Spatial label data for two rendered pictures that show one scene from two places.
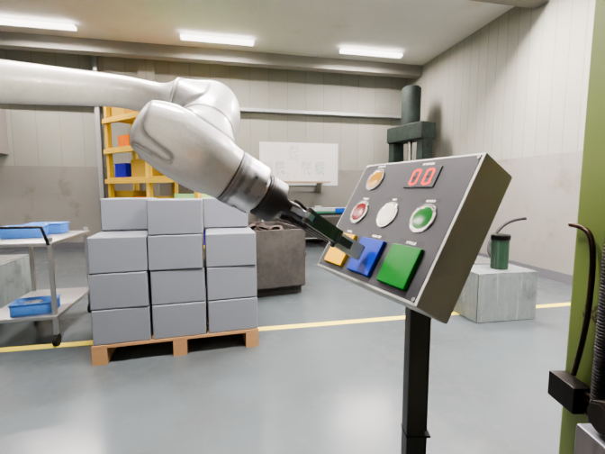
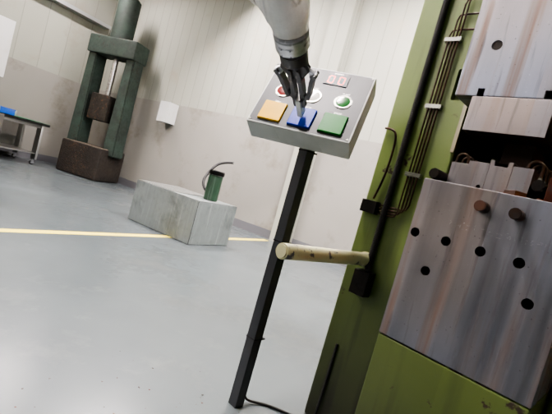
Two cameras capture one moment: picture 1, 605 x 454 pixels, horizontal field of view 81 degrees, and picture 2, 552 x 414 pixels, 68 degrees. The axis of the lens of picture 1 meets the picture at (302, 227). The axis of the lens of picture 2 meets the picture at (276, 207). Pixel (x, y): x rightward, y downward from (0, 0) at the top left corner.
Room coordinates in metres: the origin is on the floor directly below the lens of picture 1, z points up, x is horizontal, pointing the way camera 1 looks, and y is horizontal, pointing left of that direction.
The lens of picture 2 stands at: (-0.17, 0.81, 0.79)
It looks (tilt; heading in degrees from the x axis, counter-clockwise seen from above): 3 degrees down; 313
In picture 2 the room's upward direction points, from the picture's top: 16 degrees clockwise
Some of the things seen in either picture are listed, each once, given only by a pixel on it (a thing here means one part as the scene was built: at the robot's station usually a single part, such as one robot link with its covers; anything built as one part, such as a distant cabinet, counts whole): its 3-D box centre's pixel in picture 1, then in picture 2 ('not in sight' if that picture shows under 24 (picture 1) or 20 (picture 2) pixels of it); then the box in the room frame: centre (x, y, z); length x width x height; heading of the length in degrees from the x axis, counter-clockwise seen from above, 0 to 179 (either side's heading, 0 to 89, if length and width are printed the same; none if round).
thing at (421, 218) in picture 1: (422, 217); (342, 102); (0.62, -0.21, 1.09); 0.05 x 0.03 x 0.04; 179
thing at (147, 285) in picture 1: (180, 267); not in sight; (2.69, 0.95, 0.54); 1.09 x 0.73 x 1.08; 106
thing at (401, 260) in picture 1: (401, 267); (333, 125); (0.60, -0.17, 1.01); 0.07 x 0.05 x 0.07; 24
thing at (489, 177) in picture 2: not in sight; (508, 190); (0.18, -0.53, 0.96); 0.42 x 0.20 x 0.09; 89
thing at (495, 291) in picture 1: (481, 260); (193, 192); (3.46, -1.78, 0.44); 0.92 x 0.76 x 0.89; 11
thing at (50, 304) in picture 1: (39, 276); not in sight; (2.76, 2.11, 0.45); 0.96 x 0.56 x 0.90; 9
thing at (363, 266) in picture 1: (367, 257); (301, 117); (0.69, -0.13, 1.01); 0.07 x 0.05 x 0.07; 24
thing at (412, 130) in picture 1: (409, 168); (108, 89); (7.09, -2.11, 1.56); 1.05 x 0.82 x 3.13; 10
